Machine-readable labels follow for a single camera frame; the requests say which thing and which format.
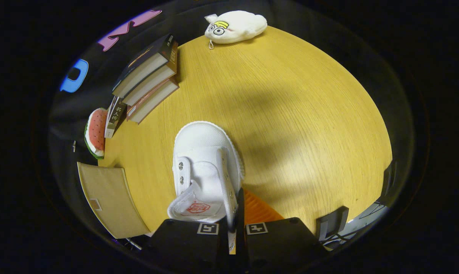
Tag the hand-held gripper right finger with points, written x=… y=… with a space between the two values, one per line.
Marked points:
x=240 y=213

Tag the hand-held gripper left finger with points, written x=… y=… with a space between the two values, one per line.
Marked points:
x=183 y=243

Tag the white canvas shoe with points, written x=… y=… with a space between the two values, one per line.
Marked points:
x=204 y=152

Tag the beige fabric storage box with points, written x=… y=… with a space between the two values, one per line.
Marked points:
x=107 y=198

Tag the black table clamp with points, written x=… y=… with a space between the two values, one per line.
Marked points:
x=332 y=222
x=389 y=182

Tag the reddish brown cover book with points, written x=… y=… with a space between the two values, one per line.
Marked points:
x=153 y=101

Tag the watermelon slice plush toy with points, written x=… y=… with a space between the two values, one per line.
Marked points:
x=96 y=131

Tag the white portrait cover book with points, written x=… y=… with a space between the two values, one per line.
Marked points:
x=115 y=118

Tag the brown spine book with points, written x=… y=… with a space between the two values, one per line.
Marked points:
x=153 y=83

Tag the black cover book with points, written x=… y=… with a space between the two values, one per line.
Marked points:
x=142 y=64

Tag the white plush toy with eyes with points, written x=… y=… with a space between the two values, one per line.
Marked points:
x=237 y=26

